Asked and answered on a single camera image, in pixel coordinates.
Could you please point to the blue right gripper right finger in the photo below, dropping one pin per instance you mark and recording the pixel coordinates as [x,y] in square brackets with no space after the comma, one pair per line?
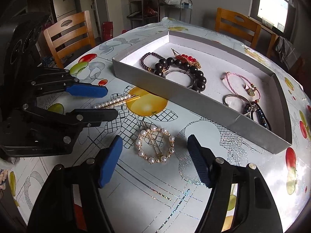
[201,167]

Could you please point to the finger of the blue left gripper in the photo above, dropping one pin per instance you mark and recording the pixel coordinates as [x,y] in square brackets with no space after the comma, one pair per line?
[87,90]
[91,117]

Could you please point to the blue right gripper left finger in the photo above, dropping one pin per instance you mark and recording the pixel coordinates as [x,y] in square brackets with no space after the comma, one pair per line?
[108,158]

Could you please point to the large silver bangle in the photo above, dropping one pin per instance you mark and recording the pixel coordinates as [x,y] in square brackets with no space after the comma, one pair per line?
[180,77]

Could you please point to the small silver bangle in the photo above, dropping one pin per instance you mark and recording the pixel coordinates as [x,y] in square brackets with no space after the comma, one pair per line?
[237,103]

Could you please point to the pearl bar hair clip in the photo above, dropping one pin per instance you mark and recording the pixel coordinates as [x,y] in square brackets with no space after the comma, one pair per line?
[117,101]

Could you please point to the round pearl hair clip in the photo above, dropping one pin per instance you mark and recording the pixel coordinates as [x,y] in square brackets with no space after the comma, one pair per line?
[149,135]

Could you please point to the fruit print tablecloth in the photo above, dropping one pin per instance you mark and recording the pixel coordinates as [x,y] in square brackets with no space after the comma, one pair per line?
[155,186]

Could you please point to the wooden chair left side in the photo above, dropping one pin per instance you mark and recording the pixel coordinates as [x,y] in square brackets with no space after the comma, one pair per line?
[69,35]

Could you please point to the wooden chair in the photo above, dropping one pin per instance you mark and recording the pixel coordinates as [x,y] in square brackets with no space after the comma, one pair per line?
[238,25]
[69,35]

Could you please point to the red fire extinguisher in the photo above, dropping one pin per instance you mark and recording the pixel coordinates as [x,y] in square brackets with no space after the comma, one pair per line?
[107,31]

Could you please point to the grey shallow cardboard tray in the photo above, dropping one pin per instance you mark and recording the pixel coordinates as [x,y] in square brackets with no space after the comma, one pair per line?
[224,71]

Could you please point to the white refrigerator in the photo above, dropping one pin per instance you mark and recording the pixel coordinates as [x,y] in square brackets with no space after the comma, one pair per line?
[64,8]

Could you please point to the red and gold ornament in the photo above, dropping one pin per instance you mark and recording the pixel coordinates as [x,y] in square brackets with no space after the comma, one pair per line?
[186,59]

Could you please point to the metal storage shelf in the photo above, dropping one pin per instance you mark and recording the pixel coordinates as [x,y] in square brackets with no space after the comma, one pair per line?
[142,12]

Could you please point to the wooden chair far side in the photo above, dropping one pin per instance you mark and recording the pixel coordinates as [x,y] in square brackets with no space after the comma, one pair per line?
[238,25]

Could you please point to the grey clothing on chair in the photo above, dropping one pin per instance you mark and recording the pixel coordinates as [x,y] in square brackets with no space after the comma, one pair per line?
[287,53]

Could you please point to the small metal rack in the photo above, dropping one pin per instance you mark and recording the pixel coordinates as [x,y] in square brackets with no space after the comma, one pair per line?
[185,13]

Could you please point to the window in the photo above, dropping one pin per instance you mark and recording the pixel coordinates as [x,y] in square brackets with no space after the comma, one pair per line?
[280,13]

